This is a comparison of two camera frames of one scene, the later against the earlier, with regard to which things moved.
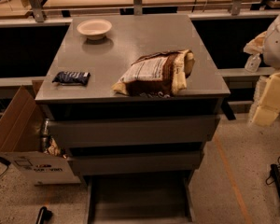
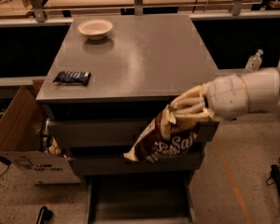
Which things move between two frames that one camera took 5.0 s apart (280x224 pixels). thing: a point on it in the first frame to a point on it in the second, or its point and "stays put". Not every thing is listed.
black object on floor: x=44 y=215 stays put
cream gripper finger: x=256 y=46 to x=228 y=99
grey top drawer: x=160 y=131 stays put
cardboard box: x=16 y=138 stays put
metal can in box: x=46 y=136 stays put
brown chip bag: x=157 y=75 to x=165 y=138
